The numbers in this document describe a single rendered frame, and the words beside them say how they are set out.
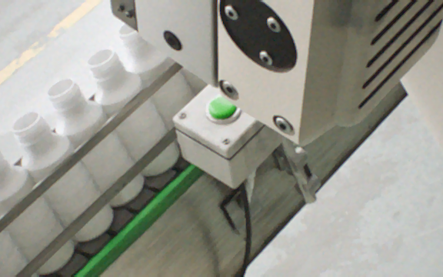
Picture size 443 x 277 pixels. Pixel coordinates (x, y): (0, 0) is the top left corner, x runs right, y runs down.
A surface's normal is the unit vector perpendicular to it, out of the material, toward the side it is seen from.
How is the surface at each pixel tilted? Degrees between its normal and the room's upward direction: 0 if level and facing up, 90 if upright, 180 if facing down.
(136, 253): 90
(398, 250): 0
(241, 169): 110
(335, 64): 116
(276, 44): 90
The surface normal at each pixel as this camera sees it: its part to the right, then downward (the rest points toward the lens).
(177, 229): 0.66, 0.19
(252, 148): 0.75, 0.44
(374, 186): -0.38, -0.75
